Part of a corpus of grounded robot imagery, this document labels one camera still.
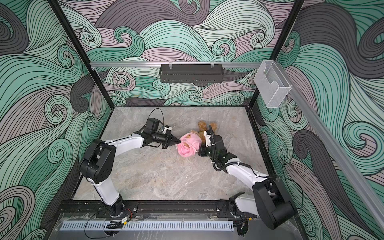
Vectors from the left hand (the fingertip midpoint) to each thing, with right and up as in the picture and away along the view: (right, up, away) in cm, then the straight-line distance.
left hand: (181, 140), depth 84 cm
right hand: (+10, -4, +2) cm, 11 cm away
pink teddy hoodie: (+5, -2, -3) cm, 6 cm away
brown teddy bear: (+14, +7, +19) cm, 25 cm away
